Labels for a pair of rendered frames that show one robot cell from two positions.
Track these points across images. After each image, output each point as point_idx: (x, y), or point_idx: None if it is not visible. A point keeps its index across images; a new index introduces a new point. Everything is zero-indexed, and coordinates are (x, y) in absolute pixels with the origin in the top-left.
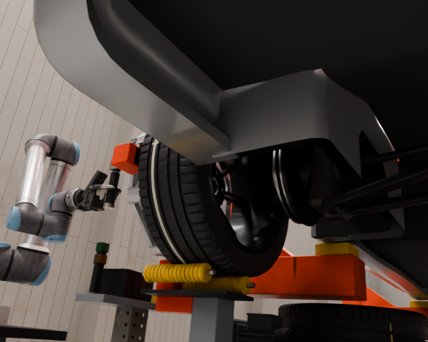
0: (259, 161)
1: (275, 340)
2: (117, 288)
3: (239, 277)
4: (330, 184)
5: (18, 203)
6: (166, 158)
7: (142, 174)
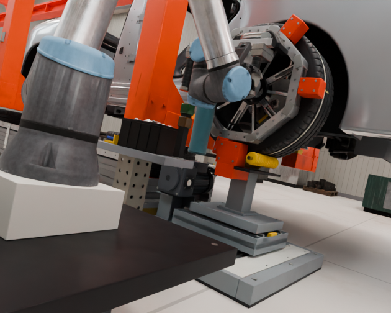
0: None
1: (210, 179)
2: (170, 148)
3: None
4: None
5: (238, 59)
6: (324, 106)
7: (315, 109)
